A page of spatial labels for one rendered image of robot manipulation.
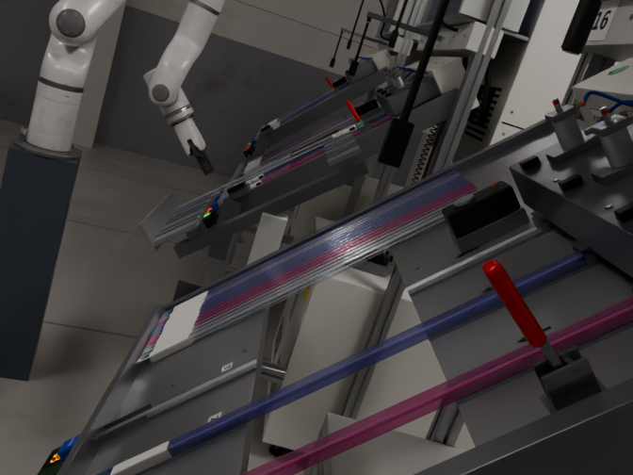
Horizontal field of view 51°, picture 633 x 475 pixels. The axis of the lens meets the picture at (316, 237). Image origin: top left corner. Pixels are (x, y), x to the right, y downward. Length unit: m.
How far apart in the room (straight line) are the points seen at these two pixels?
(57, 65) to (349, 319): 1.06
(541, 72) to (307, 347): 0.99
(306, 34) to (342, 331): 4.11
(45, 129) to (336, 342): 1.01
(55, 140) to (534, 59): 1.31
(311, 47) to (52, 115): 4.01
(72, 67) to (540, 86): 1.26
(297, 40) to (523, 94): 4.05
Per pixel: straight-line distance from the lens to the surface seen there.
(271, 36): 5.74
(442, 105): 1.83
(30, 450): 1.99
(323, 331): 1.95
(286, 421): 2.08
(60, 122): 2.01
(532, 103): 1.89
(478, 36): 1.80
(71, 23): 1.93
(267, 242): 1.54
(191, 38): 1.99
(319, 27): 5.82
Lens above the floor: 1.18
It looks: 14 degrees down
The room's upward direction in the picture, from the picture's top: 18 degrees clockwise
